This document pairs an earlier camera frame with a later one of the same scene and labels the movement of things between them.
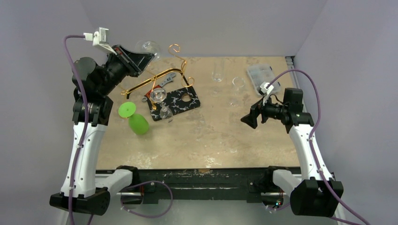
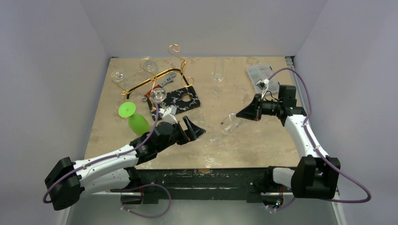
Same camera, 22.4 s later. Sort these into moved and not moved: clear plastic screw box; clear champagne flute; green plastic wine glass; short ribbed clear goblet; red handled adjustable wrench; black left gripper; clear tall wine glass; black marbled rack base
Moved: short ribbed clear goblet; black left gripper; clear tall wine glass
Not moved: clear champagne flute; black marbled rack base; green plastic wine glass; clear plastic screw box; red handled adjustable wrench
